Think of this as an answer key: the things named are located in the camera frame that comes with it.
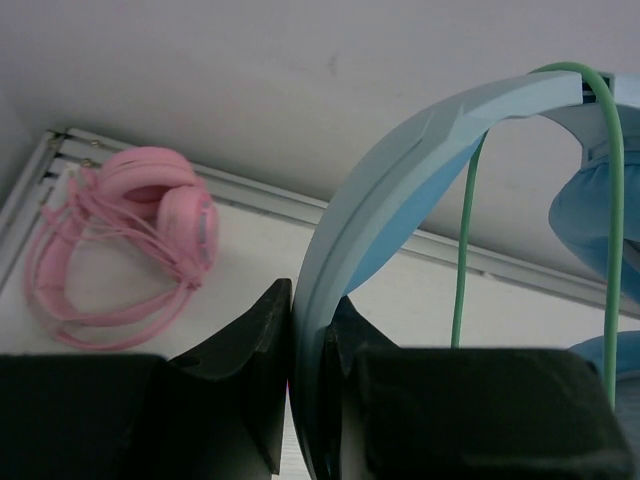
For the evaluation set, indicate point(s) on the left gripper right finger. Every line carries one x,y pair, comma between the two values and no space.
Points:
464,413

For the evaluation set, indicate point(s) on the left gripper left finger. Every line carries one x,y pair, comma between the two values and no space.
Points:
214,412

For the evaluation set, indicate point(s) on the blue headphones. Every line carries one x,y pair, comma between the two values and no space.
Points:
400,180

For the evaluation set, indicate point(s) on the pink headphones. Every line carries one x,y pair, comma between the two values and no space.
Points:
148,196

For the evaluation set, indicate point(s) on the aluminium table frame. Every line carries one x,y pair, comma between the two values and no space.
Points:
54,150

